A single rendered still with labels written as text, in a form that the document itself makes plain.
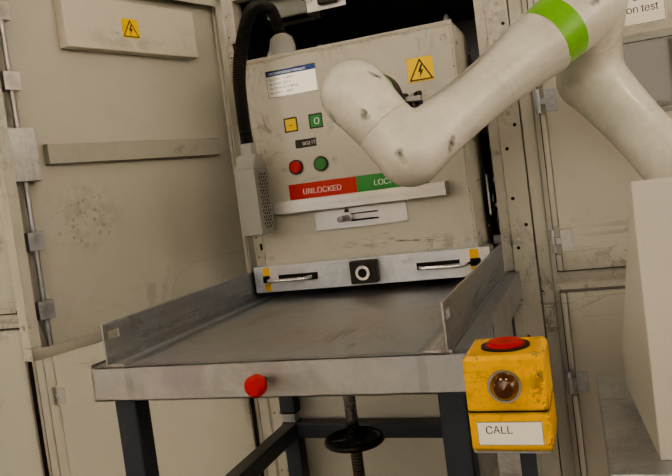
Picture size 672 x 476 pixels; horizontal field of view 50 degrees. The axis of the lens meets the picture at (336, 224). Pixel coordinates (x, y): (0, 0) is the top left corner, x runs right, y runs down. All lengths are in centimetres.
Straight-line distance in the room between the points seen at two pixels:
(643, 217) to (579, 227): 79
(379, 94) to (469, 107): 14
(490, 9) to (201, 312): 89
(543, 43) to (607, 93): 19
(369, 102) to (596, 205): 66
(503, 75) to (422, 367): 48
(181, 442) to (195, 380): 90
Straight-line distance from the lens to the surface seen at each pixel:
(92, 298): 154
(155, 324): 133
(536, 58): 121
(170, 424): 203
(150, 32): 169
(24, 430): 235
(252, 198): 153
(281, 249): 164
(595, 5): 129
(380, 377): 102
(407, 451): 180
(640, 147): 129
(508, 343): 76
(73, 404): 220
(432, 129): 110
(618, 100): 134
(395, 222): 154
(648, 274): 83
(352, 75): 112
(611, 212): 160
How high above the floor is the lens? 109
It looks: 3 degrees down
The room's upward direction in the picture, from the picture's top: 7 degrees counter-clockwise
